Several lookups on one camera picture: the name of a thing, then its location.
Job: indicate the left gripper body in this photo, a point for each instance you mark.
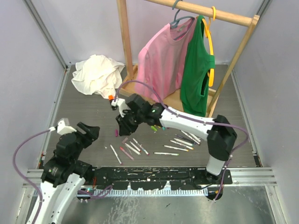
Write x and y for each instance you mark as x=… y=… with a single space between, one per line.
x=83 y=141

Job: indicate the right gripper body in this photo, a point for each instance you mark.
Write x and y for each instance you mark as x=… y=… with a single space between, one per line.
x=130 y=122

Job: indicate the red cap marker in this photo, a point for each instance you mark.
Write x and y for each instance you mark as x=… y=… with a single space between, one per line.
x=136 y=147

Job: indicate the light grey cap marker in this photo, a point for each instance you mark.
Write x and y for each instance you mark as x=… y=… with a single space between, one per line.
x=133 y=149

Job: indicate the pink clear pen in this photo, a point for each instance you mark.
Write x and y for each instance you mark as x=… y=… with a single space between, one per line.
x=126 y=153

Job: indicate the magenta cap marker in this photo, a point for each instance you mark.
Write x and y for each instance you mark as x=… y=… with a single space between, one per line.
x=141 y=147

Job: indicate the green cap marker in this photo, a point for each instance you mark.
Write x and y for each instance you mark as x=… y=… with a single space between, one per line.
x=164 y=153

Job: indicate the yellow cap marker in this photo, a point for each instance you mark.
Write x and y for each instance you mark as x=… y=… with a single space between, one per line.
x=181 y=144

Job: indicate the teal cap marker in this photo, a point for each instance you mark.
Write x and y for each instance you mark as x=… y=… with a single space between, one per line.
x=184 y=142

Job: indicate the pink cap marker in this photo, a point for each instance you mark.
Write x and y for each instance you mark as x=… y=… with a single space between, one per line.
x=116 y=155

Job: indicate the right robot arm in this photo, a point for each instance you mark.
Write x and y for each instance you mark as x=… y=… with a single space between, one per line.
x=218 y=133

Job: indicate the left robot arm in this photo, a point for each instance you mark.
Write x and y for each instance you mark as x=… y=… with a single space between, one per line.
x=64 y=174

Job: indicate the white crumpled cloth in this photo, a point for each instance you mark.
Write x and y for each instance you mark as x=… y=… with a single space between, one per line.
x=97 y=75

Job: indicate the pink t-shirt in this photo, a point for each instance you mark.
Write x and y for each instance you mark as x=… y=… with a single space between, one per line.
x=161 y=62

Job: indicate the green tank top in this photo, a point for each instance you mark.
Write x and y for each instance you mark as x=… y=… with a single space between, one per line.
x=193 y=98

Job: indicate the yellow clothes hanger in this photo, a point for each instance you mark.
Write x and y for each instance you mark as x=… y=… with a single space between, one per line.
x=210 y=46

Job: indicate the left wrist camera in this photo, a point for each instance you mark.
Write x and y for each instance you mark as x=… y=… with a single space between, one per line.
x=63 y=127

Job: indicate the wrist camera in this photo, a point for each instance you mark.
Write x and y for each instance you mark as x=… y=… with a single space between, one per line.
x=63 y=127
x=120 y=104

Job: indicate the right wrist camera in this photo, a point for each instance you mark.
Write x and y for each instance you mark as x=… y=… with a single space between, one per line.
x=120 y=104

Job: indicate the grey cable duct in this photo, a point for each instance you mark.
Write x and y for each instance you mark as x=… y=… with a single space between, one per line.
x=146 y=193

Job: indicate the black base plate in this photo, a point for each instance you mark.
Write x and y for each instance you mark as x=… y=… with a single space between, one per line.
x=150 y=178

